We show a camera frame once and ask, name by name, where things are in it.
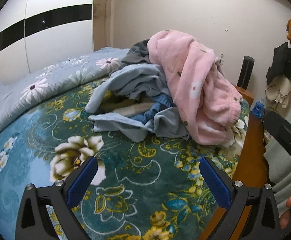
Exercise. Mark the person's right hand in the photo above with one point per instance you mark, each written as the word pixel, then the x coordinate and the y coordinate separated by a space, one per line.
pixel 284 219

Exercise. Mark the light blue daisy quilt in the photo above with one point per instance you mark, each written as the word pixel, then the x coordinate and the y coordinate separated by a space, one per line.
pixel 55 79

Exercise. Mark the dark grey garment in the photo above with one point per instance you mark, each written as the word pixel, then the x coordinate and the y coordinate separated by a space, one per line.
pixel 137 54

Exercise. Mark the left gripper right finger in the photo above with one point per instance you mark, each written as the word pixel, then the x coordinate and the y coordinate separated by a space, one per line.
pixel 263 219

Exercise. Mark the light blue garment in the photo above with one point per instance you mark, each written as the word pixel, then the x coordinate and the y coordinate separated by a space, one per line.
pixel 126 93

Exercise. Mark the hanging dark clothes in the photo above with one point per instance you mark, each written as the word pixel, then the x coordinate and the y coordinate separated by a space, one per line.
pixel 279 74

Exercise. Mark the pink fleece floral garment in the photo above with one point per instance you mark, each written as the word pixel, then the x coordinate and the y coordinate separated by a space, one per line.
pixel 208 104

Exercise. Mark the white black-striped wardrobe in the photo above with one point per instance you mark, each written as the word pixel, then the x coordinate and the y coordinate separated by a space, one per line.
pixel 36 33

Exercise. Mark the blue striped garment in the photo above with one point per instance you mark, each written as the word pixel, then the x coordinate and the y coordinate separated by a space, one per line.
pixel 161 102

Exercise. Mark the teal floral bed blanket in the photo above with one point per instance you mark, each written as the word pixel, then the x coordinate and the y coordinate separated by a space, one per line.
pixel 147 190

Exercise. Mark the blue plastic bottle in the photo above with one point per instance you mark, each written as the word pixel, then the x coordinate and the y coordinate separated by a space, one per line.
pixel 258 109

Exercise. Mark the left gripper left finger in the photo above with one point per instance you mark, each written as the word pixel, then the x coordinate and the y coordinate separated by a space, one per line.
pixel 33 221

